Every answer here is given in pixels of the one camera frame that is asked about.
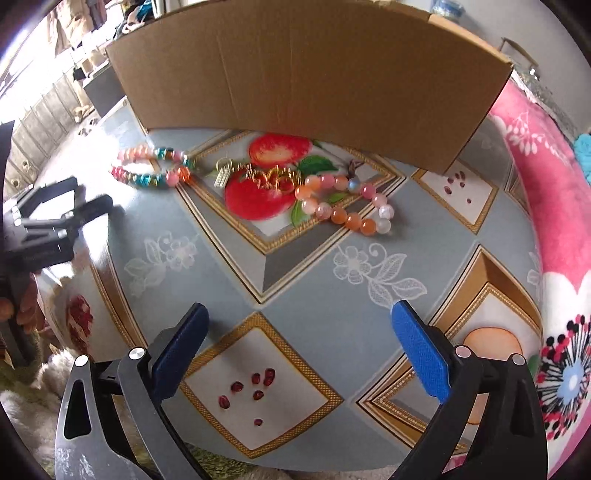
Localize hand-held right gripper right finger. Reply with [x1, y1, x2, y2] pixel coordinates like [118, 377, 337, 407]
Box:
[388, 300, 550, 480]

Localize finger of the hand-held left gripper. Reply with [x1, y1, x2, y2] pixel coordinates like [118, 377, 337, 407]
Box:
[14, 176, 88, 219]
[21, 195, 114, 241]

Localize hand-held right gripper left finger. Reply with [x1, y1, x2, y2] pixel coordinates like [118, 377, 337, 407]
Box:
[54, 302, 211, 480]

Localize pink teal bead bracelet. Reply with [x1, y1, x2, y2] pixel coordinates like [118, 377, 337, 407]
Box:
[110, 144, 194, 189]

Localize orange pink bead bracelet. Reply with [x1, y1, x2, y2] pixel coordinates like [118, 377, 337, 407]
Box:
[294, 159, 396, 235]

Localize brown cardboard box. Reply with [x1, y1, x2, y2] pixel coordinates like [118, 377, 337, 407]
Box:
[106, 0, 514, 174]

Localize person's left hand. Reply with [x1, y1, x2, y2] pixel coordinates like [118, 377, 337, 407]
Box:
[0, 274, 51, 337]

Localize fruit print tablecloth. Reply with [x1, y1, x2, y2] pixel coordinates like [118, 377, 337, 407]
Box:
[34, 92, 555, 472]

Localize hanging clothes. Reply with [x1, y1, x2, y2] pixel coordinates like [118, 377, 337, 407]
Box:
[46, 0, 153, 51]

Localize white fluffy blanket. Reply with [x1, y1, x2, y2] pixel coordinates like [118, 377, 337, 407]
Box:
[0, 355, 79, 480]

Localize pink floral blanket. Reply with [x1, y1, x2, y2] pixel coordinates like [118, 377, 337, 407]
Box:
[485, 78, 591, 480]

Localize light blue quilt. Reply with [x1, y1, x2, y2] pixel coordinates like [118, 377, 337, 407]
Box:
[573, 134, 591, 181]

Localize silver quilted cover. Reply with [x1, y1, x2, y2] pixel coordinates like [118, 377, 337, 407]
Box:
[512, 62, 580, 139]

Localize blue water dispenser bottle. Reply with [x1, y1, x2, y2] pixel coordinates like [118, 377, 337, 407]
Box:
[431, 0, 462, 19]

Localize metal frame chair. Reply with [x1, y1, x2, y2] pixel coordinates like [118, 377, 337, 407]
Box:
[501, 39, 539, 70]

